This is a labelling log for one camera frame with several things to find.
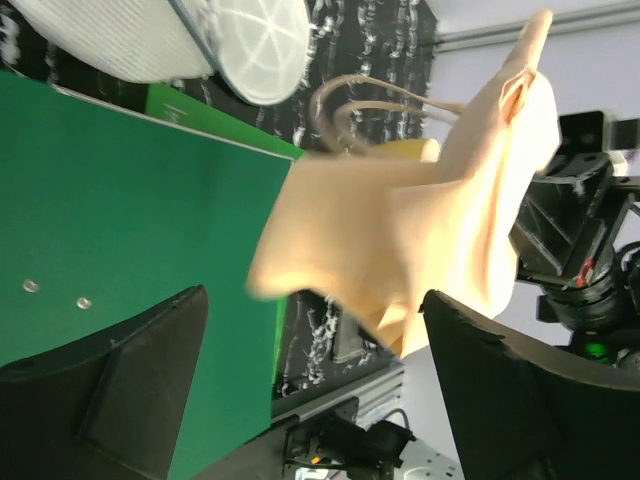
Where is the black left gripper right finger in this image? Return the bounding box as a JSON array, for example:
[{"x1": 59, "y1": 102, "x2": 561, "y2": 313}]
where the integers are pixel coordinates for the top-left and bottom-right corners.
[{"x1": 422, "y1": 291, "x2": 639, "y2": 480}]

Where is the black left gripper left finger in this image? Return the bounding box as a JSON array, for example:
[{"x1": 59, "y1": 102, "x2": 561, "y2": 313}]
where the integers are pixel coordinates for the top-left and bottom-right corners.
[{"x1": 1, "y1": 286, "x2": 208, "y2": 479}]

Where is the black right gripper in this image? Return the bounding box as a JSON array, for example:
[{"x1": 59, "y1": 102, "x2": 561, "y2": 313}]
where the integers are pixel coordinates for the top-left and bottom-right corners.
[{"x1": 510, "y1": 111, "x2": 639, "y2": 370}]

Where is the beige bra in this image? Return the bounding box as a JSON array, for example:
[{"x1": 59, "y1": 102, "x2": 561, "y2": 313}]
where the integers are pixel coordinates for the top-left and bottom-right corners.
[{"x1": 247, "y1": 10, "x2": 561, "y2": 357}]

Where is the light green plastic folder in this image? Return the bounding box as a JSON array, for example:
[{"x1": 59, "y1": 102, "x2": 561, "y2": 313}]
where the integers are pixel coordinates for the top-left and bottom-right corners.
[{"x1": 144, "y1": 82, "x2": 304, "y2": 391}]

